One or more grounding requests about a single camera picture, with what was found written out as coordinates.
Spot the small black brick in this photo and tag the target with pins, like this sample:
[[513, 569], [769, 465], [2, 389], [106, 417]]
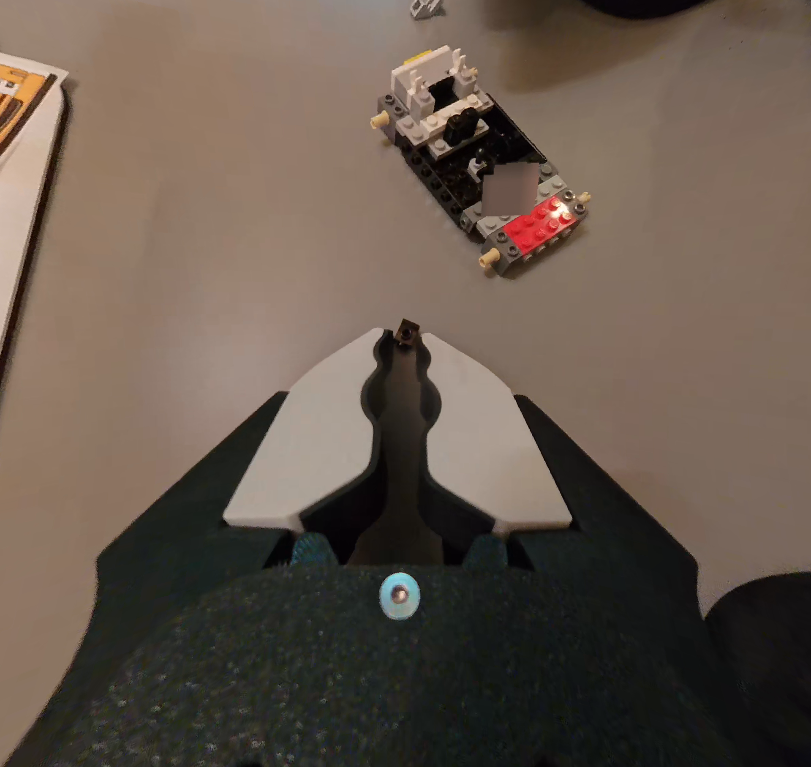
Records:
[[406, 333]]

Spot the white desk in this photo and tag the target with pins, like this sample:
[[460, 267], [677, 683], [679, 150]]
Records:
[[253, 209]]

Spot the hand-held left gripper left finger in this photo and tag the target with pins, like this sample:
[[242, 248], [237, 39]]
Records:
[[304, 456]]

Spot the orange sticker sheet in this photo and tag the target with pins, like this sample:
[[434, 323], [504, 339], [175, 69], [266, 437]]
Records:
[[19, 101]]

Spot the toy brick car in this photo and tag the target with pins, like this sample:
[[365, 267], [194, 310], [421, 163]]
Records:
[[545, 228]]

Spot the small grey bracket brick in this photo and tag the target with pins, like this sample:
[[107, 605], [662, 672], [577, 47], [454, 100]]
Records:
[[428, 6]]

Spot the white booklet stand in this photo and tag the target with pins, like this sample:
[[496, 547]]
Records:
[[25, 209]]

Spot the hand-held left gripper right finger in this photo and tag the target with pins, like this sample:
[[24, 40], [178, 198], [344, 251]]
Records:
[[494, 456]]

